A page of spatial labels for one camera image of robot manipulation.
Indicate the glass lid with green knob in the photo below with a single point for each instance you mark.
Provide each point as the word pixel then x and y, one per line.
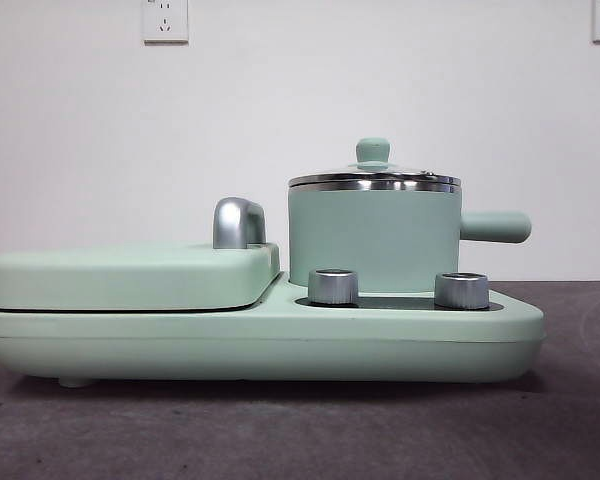
pixel 373 152

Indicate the silver control knob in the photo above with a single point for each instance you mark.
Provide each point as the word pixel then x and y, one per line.
pixel 332 287
pixel 461 291

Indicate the green griddle cover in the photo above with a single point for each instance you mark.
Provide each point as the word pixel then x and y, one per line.
pixel 130 277

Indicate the green breakfast machine base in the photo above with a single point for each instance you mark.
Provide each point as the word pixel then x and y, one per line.
pixel 130 345

